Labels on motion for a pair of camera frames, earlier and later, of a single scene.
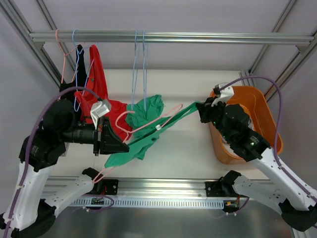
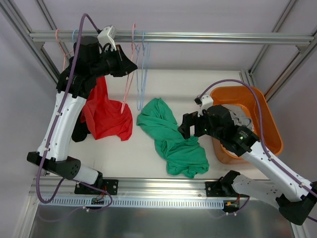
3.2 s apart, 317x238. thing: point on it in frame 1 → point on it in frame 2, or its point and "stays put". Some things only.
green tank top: (144, 121) → (183, 157)
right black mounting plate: (214, 189) stays put
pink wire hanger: (153, 125) → (130, 78)
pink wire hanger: (64, 60) stays put
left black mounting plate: (106, 187) stays put
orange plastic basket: (262, 119) stays put
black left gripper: (98, 136) → (118, 62)
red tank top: (94, 98) stays put
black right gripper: (208, 112) → (196, 124)
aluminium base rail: (137, 188) stays put
